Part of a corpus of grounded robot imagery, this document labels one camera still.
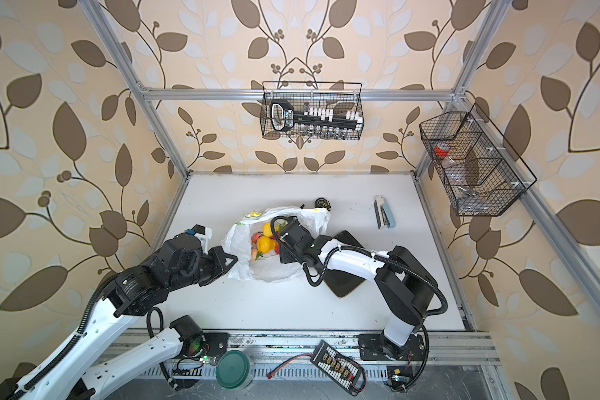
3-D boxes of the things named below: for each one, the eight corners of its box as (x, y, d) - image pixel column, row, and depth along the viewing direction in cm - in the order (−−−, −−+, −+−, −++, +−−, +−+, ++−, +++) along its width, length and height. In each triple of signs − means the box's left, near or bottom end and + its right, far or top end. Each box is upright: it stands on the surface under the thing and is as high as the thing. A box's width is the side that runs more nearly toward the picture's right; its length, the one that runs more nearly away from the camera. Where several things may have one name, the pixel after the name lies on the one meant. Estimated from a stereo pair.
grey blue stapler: (378, 228, 103) (379, 224, 100) (372, 199, 112) (373, 195, 110) (394, 228, 103) (396, 224, 100) (387, 199, 112) (388, 195, 110)
